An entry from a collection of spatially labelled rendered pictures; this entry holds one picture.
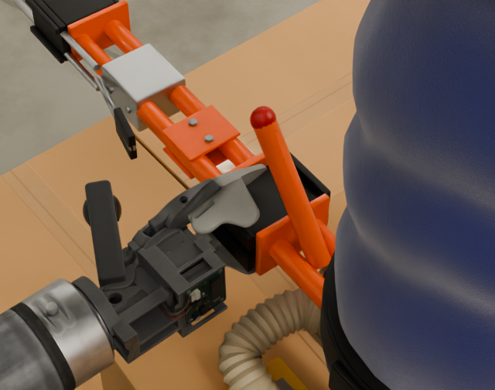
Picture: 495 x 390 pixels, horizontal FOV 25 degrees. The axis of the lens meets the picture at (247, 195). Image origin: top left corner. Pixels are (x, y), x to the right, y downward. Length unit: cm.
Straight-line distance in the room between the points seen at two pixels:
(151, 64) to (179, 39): 166
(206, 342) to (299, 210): 20
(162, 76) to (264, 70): 81
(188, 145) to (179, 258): 15
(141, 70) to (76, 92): 155
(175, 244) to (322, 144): 87
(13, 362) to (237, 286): 31
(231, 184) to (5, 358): 26
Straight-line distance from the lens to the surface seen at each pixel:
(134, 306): 99
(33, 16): 130
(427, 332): 73
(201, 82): 195
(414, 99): 59
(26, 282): 171
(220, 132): 112
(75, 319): 97
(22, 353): 96
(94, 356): 98
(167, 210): 101
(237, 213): 102
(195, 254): 101
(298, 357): 113
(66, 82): 276
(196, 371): 112
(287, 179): 100
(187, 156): 110
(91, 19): 124
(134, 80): 118
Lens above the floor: 190
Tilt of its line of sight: 50 degrees down
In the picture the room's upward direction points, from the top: straight up
